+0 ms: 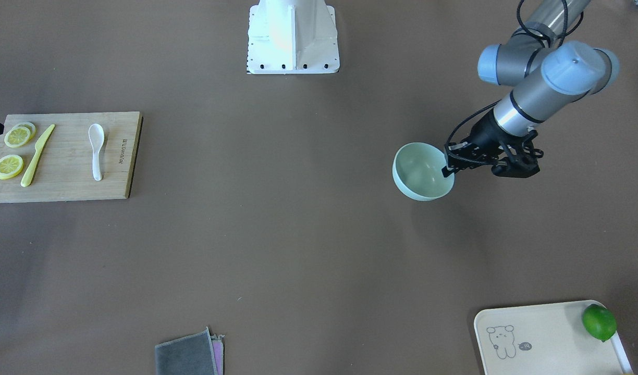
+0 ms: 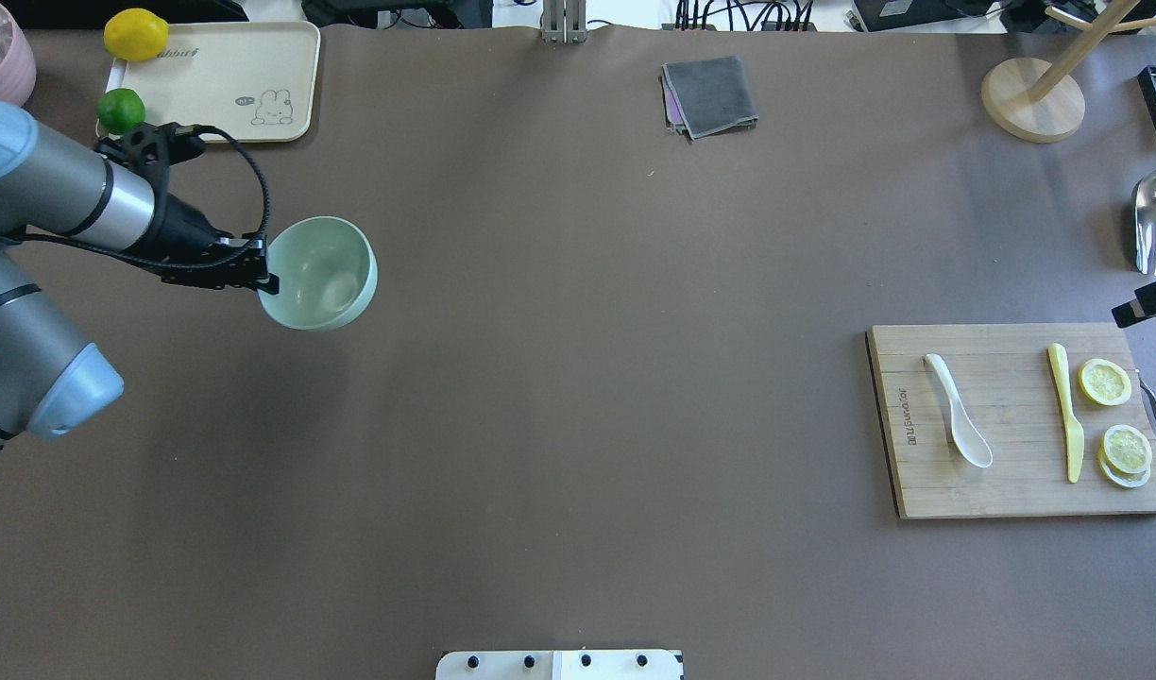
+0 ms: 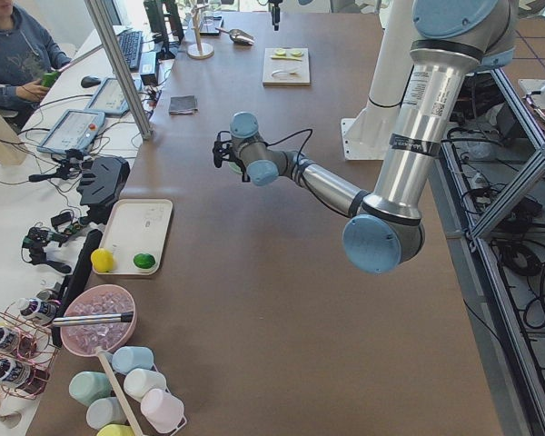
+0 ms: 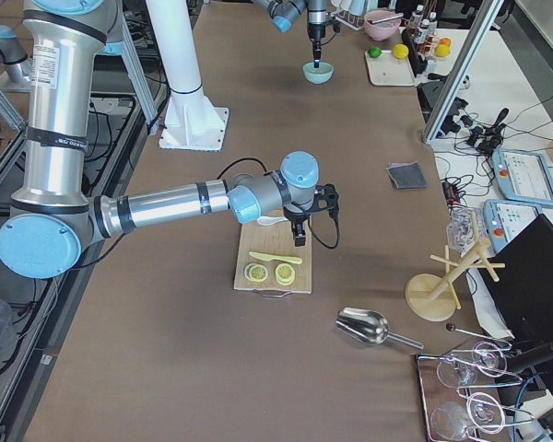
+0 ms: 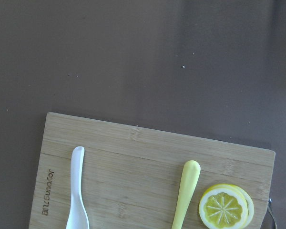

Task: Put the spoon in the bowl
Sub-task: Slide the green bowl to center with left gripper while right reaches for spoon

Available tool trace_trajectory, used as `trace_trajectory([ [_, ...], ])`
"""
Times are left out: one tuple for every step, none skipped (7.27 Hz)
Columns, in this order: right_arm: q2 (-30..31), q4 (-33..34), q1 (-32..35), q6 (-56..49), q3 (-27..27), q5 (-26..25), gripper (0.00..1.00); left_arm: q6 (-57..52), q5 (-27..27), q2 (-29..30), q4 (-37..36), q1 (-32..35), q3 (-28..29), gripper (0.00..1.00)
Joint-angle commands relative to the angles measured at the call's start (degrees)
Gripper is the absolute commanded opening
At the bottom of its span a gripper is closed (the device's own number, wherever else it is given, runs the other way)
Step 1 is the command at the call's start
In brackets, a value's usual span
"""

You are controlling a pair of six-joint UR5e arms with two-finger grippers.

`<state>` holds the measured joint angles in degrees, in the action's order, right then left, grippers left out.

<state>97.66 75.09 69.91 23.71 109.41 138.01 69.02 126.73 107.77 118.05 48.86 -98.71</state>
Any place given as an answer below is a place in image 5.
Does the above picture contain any lemon slice stacked top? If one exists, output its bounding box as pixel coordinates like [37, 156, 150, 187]
[199, 186, 248, 229]

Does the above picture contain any lemon slice stacked bottom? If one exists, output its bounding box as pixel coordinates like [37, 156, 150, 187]
[214, 183, 255, 226]

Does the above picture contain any yellow plastic knife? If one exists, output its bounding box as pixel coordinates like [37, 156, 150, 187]
[172, 160, 201, 229]

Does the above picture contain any bamboo cutting board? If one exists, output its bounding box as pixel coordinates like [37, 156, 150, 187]
[29, 113, 275, 229]

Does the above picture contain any lemon slice stacked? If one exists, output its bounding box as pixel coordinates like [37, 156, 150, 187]
[199, 186, 248, 229]
[214, 183, 255, 226]

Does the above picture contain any white plastic spoon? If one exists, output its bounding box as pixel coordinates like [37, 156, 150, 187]
[66, 146, 90, 229]

